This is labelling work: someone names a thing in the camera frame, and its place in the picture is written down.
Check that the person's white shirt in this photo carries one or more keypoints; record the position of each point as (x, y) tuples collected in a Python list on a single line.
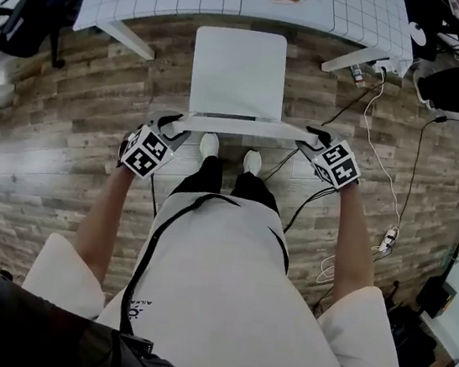
[(229, 305)]

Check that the white power strip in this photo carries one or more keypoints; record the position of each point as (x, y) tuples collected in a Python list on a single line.
[(390, 239), (382, 66)]

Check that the person's left forearm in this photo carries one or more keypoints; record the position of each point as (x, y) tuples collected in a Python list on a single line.
[(101, 224)]

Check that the white round disc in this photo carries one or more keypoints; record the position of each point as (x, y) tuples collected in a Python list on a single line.
[(418, 33)]

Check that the person's right forearm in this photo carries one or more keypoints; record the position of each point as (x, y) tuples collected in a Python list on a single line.
[(354, 247)]

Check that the person's white shoe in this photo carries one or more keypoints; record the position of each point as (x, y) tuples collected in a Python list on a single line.
[(252, 162), (209, 146)]

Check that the person's right white shoe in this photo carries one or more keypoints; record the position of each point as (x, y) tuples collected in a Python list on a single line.
[(252, 162)]

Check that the person's left white shoe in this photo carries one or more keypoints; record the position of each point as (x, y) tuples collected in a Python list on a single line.
[(209, 146)]

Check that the white table with grid cloth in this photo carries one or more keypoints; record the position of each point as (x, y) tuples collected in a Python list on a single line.
[(133, 39)]

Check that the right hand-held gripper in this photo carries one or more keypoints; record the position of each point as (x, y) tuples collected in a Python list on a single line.
[(338, 166)]

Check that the white chair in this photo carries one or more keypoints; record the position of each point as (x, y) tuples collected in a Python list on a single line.
[(238, 73)]

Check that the black bag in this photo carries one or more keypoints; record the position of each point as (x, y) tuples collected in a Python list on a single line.
[(408, 339)]

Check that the person's black trousers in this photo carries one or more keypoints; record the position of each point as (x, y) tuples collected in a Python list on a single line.
[(209, 175)]

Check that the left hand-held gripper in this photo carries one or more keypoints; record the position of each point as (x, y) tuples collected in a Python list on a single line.
[(147, 152)]

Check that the small bottle with red label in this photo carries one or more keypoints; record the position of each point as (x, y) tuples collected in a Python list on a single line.
[(357, 75)]

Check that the black box with yellow edge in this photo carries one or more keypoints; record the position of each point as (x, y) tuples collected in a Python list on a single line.
[(436, 296)]

